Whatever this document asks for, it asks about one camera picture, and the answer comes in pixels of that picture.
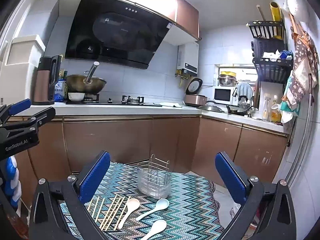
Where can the wooden stick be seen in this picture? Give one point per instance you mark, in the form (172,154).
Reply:
(261,13)

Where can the blue salt bag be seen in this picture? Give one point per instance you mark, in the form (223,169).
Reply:
(60,92)

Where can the yellow roll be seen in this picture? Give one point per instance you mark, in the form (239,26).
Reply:
(276,12)

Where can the copper lower cabinets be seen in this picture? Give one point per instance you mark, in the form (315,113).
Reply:
(125,142)

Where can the white water heater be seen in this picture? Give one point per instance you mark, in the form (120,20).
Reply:
(187,55)

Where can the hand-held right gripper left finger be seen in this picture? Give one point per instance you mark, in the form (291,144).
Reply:
(95,177)

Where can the white cloth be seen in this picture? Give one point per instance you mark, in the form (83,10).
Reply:
(171,104)

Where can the copper rice cooker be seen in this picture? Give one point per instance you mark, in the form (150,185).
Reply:
(195,100)

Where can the black metal shelf rack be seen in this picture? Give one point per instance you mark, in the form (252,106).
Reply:
(272,67)

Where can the row of wooden chopsticks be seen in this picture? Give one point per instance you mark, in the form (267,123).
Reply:
(108,211)

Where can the grey-blue towel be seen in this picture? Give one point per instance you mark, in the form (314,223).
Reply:
(243,90)

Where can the white spoon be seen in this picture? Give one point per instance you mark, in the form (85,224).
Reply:
(158,225)

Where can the light blue spoon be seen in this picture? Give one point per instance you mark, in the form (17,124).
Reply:
(161,203)

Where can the yellow gas pipe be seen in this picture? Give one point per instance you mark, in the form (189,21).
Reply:
(180,80)

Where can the black gas stove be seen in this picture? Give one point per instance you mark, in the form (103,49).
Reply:
(112,103)

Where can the steel wok lid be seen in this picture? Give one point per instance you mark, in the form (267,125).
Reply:
(211,108)

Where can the white spray bottle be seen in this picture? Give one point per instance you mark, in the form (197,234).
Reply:
(265,112)

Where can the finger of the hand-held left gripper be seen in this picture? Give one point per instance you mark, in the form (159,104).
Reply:
(42,116)
(20,105)

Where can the zigzag woven mat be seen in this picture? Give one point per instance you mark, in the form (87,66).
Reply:
(190,205)

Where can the white microwave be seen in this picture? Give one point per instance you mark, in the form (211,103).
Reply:
(222,95)

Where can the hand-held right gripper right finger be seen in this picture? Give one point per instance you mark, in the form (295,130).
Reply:
(230,177)

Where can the yellow basin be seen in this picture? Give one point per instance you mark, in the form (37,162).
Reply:
(227,73)

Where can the white bowl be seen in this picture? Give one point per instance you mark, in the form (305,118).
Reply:
(76,96)

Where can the brown electric kettle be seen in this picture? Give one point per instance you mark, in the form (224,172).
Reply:
(43,85)

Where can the silver metal pole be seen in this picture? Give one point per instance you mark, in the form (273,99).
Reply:
(303,140)

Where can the cream spoon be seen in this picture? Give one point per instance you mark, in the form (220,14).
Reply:
(132,203)

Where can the black frying pan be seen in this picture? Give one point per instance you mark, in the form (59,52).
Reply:
(236,112)

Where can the copper upper cabinet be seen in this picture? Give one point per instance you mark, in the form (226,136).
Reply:
(185,15)

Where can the steel mixing bowl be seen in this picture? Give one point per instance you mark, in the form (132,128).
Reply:
(226,81)

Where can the black glass range hood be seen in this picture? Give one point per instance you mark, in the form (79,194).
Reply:
(112,30)

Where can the crumpled clear plastic bag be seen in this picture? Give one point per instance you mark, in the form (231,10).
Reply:
(235,210)

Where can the floral brown apron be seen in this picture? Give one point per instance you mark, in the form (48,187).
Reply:
(302,65)

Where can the white rag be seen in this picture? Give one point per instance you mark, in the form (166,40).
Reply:
(270,55)

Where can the white plastic bag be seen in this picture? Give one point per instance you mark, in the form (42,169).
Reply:
(287,116)

